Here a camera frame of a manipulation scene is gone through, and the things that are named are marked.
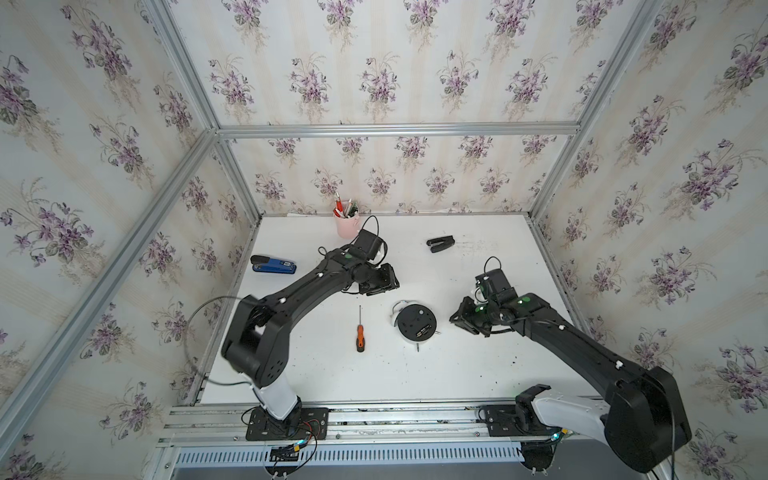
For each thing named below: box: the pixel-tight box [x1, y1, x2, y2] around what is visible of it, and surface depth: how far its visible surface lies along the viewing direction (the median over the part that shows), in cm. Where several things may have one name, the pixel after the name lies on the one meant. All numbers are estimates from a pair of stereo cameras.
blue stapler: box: [250, 255, 297, 275], surface depth 104 cm
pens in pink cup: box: [332, 195, 359, 218], surface depth 110 cm
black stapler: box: [426, 235, 455, 253], surface depth 112 cm
